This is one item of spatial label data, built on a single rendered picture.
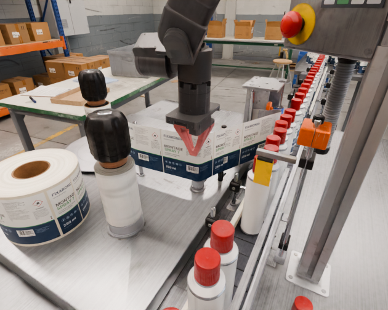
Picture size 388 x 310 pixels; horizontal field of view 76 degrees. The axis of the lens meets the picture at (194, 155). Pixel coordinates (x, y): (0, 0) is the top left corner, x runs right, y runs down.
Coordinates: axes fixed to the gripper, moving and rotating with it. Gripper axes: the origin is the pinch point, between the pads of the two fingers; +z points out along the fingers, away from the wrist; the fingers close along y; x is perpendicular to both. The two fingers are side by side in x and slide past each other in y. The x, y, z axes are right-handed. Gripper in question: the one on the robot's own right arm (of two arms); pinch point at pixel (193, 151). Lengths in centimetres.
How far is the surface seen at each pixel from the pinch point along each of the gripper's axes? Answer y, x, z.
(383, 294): -5.5, 42.3, 26.0
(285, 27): -7.5, 12.3, -22.5
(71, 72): -216, -320, 67
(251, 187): -3.8, 12.0, 7.6
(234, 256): 15.5, 14.7, 5.0
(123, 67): -139, -144, 26
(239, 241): -0.8, 11.9, 21.5
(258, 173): 0.2, 13.4, 0.6
